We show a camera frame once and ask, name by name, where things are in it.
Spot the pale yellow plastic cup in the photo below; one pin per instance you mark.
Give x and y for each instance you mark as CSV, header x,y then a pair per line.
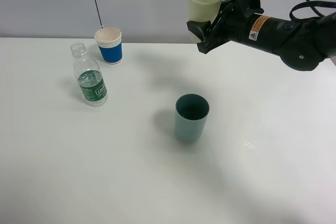
x,y
203,10

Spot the blue white paper cup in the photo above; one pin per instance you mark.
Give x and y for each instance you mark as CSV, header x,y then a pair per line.
x,y
109,41

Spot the clear water bottle green label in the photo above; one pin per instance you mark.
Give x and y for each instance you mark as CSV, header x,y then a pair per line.
x,y
88,76

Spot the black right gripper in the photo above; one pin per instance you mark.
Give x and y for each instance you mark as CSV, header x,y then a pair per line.
x,y
242,24

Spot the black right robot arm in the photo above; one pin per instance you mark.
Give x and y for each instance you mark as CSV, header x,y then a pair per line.
x,y
300,43

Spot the teal blue plastic cup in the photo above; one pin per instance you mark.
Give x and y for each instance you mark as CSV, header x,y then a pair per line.
x,y
191,111

